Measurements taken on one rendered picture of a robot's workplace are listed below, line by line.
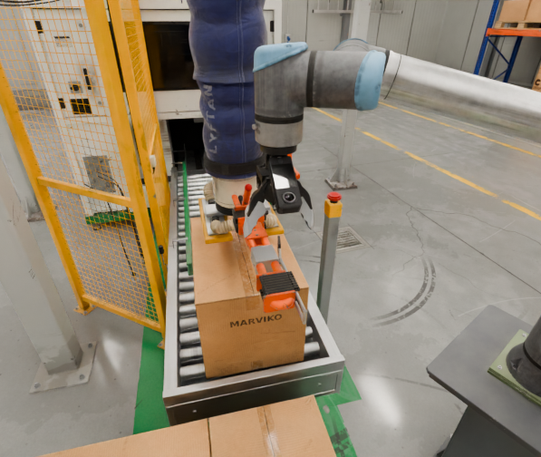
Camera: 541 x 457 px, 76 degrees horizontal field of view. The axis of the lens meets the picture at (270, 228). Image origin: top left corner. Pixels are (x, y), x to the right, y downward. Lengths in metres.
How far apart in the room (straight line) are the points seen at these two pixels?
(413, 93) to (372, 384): 1.74
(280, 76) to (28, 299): 1.77
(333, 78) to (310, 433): 1.14
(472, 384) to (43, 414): 2.01
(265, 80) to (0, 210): 1.45
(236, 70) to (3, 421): 2.07
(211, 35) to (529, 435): 1.44
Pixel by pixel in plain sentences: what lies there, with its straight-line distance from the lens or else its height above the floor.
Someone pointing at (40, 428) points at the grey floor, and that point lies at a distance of 2.31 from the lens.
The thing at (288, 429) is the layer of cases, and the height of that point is 0.54.
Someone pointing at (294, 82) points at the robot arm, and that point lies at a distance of 0.61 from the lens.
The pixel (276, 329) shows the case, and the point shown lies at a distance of 1.35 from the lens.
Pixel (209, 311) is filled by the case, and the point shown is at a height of 0.91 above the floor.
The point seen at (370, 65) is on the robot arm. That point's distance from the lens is 0.61.
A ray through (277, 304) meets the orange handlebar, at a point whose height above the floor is 1.22.
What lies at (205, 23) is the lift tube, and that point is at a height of 1.75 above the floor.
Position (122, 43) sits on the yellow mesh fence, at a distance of 2.06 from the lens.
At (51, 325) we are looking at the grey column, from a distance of 2.20.
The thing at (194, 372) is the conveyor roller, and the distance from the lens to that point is 1.53.
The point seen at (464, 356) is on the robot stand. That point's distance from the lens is 1.45.
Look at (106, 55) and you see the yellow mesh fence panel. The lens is 1.59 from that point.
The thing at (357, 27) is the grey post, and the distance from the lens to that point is 4.01.
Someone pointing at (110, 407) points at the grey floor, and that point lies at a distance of 2.22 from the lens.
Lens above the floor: 1.76
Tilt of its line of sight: 31 degrees down
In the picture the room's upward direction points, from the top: straight up
